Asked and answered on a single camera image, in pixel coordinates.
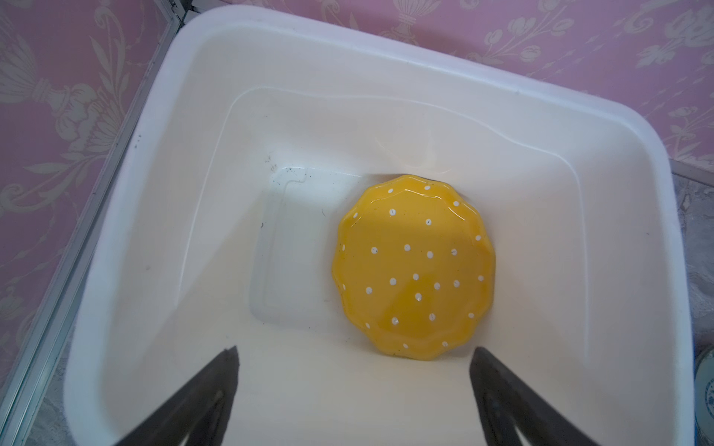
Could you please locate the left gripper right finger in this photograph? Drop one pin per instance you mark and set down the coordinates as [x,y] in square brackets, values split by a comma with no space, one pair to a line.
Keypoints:
[511,413]

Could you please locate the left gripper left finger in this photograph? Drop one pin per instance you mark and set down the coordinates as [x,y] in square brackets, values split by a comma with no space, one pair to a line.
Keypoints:
[199,412]

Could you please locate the yellow polka dot plate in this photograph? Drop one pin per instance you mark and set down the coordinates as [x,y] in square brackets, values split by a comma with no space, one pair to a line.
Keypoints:
[414,267]

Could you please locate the white plastic bin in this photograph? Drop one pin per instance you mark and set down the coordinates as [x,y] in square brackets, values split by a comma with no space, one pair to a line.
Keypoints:
[261,131]

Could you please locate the small blue patterned plate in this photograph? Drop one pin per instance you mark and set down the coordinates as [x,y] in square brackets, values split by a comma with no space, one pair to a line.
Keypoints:
[704,398]

